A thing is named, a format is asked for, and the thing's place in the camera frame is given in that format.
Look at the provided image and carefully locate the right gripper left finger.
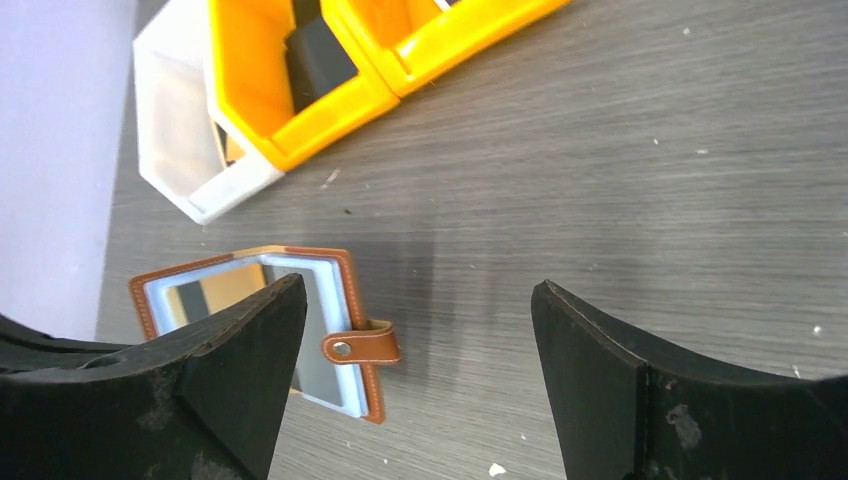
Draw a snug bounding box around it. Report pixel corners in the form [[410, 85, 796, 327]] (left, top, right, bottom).
[[1, 274, 307, 479]]

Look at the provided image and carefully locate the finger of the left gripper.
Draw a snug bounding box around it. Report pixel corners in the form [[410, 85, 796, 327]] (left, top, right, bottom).
[[1, 315, 129, 373]]

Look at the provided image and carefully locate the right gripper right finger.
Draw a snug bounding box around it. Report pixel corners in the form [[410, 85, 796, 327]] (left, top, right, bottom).
[[531, 281, 847, 479]]

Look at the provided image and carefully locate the brown leather card holder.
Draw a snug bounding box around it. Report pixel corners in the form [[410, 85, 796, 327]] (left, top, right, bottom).
[[128, 245, 402, 424]]

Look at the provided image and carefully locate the white plastic bin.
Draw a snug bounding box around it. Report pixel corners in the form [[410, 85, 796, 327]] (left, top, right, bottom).
[[133, 1, 284, 225]]

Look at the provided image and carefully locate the black wallet in bin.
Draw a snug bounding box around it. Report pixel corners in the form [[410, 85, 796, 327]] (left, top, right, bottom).
[[285, 0, 358, 114]]

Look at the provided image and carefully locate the yellow bin with black item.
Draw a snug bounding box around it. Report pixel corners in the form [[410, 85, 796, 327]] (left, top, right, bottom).
[[209, 1, 400, 172]]

